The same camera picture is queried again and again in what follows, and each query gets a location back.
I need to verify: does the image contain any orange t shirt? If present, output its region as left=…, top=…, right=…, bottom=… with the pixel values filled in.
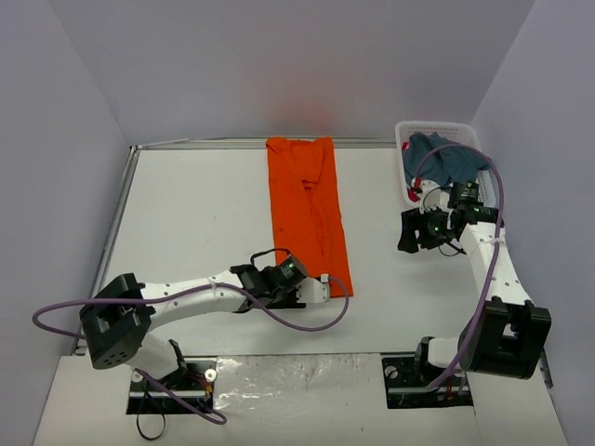
left=266, top=137, right=353, bottom=297

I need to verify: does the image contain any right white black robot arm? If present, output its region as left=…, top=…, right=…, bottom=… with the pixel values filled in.
left=397, top=179, right=551, bottom=384

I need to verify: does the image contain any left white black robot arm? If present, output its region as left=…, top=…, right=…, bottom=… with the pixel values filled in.
left=79, top=255, right=314, bottom=388

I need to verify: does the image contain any teal t shirt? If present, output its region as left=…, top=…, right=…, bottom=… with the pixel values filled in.
left=402, top=132, right=490, bottom=187

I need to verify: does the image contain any white plastic basket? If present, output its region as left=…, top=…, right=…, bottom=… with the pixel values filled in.
left=395, top=121, right=496, bottom=207

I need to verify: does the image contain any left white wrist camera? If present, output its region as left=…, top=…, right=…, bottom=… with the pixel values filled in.
left=296, top=278, right=330, bottom=304

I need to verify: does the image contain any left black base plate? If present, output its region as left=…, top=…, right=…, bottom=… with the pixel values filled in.
left=126, top=357, right=217, bottom=415

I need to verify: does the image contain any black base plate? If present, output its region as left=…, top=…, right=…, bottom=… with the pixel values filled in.
left=126, top=357, right=217, bottom=415
left=380, top=352, right=473, bottom=410

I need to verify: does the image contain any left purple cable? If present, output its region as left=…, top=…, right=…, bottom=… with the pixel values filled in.
left=31, top=276, right=350, bottom=426

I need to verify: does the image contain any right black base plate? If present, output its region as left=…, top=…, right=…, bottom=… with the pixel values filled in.
left=380, top=352, right=473, bottom=410

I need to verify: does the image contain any thin black cable loop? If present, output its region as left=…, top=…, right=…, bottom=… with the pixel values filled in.
left=135, top=408, right=167, bottom=440

